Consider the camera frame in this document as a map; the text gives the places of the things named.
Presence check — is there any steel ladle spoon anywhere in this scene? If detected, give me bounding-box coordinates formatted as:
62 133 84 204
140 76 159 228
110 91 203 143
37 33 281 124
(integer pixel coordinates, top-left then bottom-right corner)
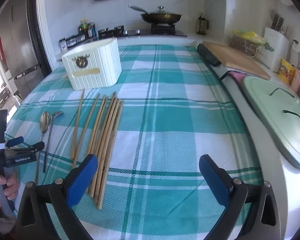
43 111 63 173

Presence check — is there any white knife block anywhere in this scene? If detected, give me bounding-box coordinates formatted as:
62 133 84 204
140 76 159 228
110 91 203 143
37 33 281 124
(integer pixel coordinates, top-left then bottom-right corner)
258 13 289 73

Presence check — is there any black gas stove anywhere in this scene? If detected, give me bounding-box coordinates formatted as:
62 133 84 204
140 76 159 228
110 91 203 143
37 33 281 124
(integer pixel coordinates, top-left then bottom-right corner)
98 24 187 40

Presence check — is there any yellow snack packet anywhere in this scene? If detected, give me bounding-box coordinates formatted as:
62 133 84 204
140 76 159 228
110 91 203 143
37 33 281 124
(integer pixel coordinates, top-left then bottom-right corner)
279 59 295 85

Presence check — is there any bamboo chopstick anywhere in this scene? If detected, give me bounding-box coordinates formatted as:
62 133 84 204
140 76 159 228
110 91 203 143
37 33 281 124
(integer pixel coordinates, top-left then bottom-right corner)
72 94 100 168
97 100 125 210
97 99 123 209
94 98 120 203
71 90 85 160
90 91 117 198
89 97 108 197
87 95 107 154

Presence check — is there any green sink cover lid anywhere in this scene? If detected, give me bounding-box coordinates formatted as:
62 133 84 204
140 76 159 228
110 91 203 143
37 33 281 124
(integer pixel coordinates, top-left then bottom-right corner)
242 76 300 169

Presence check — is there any sauce bottles group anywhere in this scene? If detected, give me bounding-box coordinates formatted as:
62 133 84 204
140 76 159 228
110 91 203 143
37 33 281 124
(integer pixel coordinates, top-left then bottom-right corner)
78 18 97 38

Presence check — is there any pink cloth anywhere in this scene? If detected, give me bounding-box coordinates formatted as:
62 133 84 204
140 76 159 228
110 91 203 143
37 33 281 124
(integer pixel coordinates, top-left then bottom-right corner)
220 70 248 87

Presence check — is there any cream ribbed utensil holder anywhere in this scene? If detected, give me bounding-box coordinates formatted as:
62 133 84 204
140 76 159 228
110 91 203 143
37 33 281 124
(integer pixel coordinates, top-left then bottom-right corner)
62 37 122 90

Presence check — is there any steel refrigerator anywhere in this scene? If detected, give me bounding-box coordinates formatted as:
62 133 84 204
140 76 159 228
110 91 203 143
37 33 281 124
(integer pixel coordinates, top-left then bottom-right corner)
0 0 51 99

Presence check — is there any black wok with lid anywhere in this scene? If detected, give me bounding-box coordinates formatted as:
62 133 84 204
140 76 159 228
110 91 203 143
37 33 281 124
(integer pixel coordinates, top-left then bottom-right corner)
128 5 182 25

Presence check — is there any wire basket with bags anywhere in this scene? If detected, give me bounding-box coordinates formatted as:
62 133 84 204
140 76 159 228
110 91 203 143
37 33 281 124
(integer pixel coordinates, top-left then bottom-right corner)
229 30 274 57

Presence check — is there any wooden cutting board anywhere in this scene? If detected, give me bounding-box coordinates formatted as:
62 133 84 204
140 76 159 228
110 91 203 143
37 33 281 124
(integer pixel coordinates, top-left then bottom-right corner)
202 41 271 80

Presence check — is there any black rolled mat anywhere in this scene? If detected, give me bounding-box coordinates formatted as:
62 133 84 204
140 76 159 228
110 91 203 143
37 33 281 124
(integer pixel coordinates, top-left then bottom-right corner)
197 43 221 67

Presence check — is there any dark glass jar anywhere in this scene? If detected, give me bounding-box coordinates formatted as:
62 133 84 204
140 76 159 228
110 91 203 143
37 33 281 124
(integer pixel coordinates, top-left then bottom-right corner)
196 14 209 35

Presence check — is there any teal plaid tablecloth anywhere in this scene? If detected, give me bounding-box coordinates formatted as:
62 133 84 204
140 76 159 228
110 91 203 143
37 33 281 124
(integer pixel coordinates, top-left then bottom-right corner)
6 45 263 239

